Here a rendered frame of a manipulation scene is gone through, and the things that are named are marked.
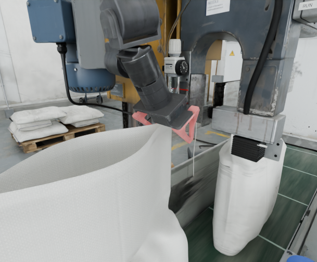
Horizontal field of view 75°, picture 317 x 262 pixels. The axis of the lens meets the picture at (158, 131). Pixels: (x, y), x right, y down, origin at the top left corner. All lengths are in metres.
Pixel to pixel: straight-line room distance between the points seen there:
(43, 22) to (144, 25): 0.30
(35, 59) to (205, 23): 5.10
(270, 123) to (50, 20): 0.53
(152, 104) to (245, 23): 0.24
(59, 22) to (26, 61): 4.88
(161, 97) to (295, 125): 3.01
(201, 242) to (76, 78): 0.87
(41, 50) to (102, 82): 4.92
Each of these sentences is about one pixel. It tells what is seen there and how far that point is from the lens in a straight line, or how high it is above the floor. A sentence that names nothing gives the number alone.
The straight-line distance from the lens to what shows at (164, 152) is 0.50.
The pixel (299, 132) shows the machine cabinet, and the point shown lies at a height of 0.25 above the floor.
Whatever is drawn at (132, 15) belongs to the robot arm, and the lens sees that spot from 0.34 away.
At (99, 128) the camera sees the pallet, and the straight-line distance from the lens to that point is 3.53.
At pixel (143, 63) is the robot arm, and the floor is 1.17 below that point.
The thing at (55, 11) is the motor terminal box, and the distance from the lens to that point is 0.57.
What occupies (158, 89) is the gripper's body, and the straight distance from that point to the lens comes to 0.37.
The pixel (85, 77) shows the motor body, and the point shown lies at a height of 1.13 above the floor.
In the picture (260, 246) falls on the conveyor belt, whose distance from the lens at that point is 1.16.
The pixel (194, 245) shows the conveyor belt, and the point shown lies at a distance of 1.08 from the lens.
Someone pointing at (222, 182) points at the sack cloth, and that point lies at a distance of 0.91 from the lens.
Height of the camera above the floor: 1.18
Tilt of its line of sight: 19 degrees down
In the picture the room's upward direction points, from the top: straight up
